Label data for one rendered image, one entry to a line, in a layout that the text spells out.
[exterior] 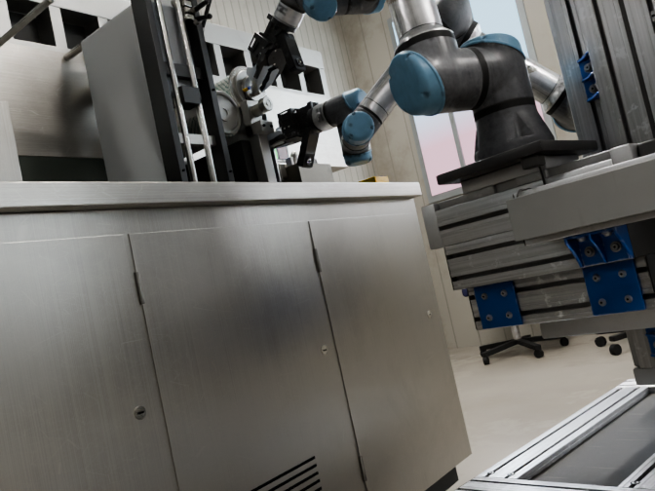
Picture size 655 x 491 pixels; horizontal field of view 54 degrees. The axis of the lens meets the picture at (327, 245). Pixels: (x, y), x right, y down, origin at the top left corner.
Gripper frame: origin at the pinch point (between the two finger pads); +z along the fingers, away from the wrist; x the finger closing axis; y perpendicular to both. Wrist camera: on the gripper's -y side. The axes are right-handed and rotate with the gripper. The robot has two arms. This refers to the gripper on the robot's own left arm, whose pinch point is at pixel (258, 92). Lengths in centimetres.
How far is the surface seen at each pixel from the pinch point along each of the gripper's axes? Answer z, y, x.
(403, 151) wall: 76, 110, -314
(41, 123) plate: 29, 23, 44
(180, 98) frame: -0.3, -12.1, 36.9
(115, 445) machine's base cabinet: 31, -72, 78
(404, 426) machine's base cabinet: 44, -88, -2
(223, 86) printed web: 3.6, 8.0, 5.1
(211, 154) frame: 7.7, -22.1, 31.3
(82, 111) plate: 26.0, 26.7, 31.5
